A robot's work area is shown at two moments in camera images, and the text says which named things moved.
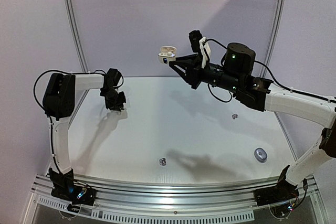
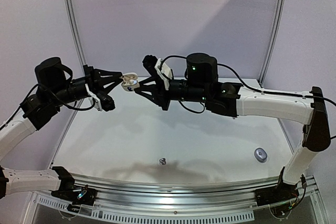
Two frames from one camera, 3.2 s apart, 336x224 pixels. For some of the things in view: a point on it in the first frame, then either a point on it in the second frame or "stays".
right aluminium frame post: [276, 23] stays
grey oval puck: [260, 155] stays
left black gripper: [116, 107] -> [94, 79]
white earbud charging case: [167, 54] -> [130, 82]
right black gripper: [197, 70] -> [163, 91]
